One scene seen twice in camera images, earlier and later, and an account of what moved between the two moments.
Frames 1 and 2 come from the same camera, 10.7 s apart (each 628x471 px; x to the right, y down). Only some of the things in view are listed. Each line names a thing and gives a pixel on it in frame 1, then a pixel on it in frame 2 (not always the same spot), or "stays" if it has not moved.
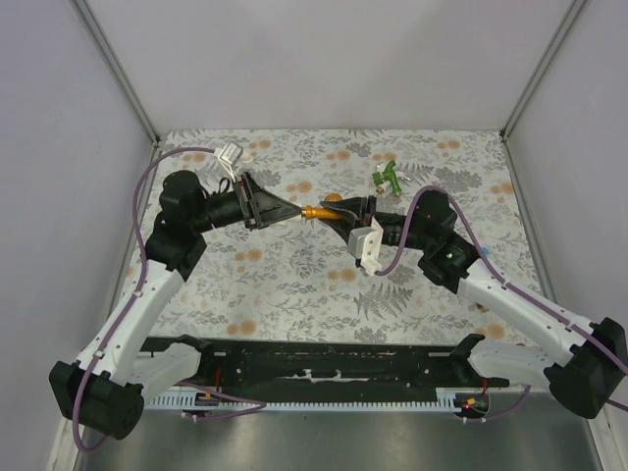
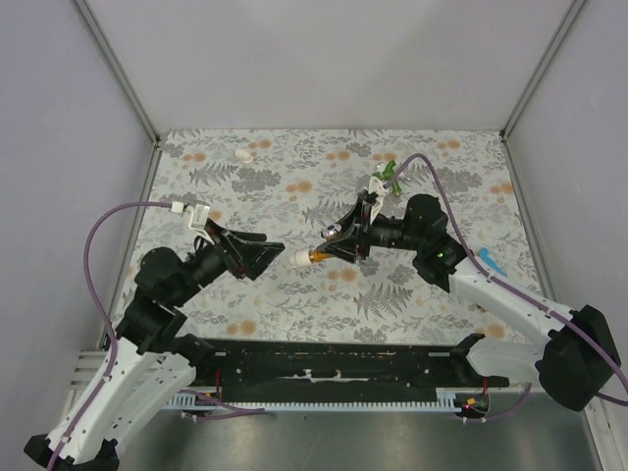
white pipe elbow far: (246, 157) stays
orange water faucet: (311, 212) -> (331, 232)
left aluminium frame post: (116, 69) stays
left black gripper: (260, 208) -> (252, 258)
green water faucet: (387, 179) stays
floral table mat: (302, 278) stays
